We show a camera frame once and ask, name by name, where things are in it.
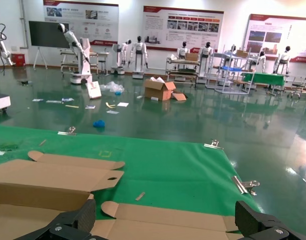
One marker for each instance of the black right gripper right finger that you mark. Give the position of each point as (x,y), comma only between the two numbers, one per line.
(245,217)

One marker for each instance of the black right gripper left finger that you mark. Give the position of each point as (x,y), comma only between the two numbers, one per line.
(85,215)

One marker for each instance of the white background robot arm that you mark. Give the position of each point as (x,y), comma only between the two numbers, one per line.
(3,48)

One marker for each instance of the open brown cardboard box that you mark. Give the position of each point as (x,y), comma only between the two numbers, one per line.
(42,175)
(167,220)

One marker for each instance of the small closed cardboard box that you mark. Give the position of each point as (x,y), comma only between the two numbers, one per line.
(242,53)
(191,57)

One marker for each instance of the red box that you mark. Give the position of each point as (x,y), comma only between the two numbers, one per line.
(18,60)

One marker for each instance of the silver binder clip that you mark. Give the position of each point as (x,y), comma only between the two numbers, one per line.
(239,185)
(67,133)
(212,146)

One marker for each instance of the small wooden stick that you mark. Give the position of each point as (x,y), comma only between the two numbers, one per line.
(42,142)
(140,196)

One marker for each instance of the green table cloth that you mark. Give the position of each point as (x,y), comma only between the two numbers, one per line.
(167,170)

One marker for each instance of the crumpled blue glove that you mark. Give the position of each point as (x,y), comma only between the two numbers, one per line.
(99,124)

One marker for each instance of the plastic packet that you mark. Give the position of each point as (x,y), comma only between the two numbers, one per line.
(68,99)
(112,112)
(90,107)
(38,100)
(54,101)

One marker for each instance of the straight yellow strip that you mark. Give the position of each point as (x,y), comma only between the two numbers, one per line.
(72,106)

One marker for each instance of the curved yellow strip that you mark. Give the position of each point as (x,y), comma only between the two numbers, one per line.
(110,105)

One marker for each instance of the white paper sheet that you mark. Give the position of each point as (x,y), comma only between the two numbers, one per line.
(123,104)

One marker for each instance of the white foam board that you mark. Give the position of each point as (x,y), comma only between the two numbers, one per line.
(94,90)

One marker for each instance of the small blue scrap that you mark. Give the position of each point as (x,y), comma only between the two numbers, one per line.
(118,93)

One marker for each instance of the clear plastic bag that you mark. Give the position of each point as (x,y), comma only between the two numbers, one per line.
(112,87)

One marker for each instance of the flat cardboard piece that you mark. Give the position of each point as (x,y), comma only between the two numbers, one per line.
(179,96)

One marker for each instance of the grey rolling stool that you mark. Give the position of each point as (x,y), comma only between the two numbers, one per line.
(296,86)

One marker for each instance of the green covered table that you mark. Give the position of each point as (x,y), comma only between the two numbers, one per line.
(265,77)

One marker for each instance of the white machine base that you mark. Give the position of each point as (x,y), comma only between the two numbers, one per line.
(0,101)

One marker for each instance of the large open cardboard carton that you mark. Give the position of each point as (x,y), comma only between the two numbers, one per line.
(155,90)

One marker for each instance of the dark floor debris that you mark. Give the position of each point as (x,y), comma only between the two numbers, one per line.
(24,82)

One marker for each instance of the blue plastic tray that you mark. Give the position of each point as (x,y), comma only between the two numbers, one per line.
(229,68)

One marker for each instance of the black stool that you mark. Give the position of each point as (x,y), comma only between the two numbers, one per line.
(102,61)

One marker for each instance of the tall metal rack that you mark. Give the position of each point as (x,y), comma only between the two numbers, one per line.
(233,58)

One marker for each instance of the metal shelf cart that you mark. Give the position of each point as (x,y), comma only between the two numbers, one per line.
(177,60)

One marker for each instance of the leaning white humanoid robot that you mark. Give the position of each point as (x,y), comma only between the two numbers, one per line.
(75,40)

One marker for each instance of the black display board on stand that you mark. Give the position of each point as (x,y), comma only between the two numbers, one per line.
(48,35)

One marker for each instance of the metal frame desk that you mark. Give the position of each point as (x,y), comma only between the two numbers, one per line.
(65,52)

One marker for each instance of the wall poster board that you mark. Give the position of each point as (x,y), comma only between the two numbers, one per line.
(80,17)
(280,30)
(182,25)

